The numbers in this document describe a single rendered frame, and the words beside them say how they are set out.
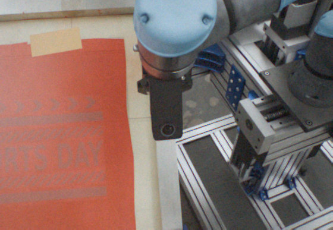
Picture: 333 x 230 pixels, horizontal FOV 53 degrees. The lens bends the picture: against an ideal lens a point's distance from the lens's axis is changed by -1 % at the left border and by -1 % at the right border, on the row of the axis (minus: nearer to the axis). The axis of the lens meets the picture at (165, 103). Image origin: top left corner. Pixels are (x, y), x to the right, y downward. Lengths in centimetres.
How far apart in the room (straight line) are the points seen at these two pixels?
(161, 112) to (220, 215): 143
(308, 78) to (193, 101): 171
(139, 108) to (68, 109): 15
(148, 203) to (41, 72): 35
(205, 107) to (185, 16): 224
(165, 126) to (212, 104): 207
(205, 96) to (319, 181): 102
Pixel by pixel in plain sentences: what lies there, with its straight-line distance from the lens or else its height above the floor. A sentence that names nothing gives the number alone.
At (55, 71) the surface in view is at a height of 145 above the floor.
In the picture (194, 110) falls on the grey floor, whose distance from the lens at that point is 250.
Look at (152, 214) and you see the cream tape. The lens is 70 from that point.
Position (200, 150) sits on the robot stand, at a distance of 205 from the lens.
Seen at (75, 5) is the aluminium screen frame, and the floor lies 154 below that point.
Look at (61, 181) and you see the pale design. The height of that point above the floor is 133.
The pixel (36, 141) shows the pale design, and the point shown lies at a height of 137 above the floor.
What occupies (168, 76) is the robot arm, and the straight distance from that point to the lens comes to 42.
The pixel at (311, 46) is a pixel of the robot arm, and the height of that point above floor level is 140.
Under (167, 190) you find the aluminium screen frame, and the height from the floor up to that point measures 134.
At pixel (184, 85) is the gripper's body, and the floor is 156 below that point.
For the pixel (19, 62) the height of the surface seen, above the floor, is 146.
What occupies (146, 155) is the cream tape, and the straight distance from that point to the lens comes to 69.
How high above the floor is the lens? 193
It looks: 50 degrees down
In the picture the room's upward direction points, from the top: straight up
